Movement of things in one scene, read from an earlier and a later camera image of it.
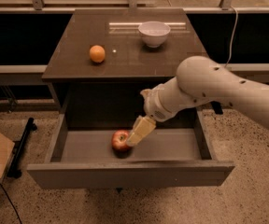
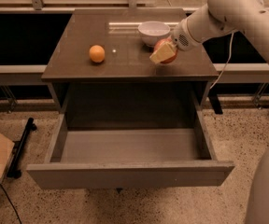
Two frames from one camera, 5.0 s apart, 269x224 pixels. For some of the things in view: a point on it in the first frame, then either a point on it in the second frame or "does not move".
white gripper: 153,104 to 181,38
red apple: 119,141 to 160,43
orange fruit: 97,53 does not move
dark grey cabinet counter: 104,58 does not move
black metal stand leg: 19,149 does not move
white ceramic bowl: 154,34 does not move
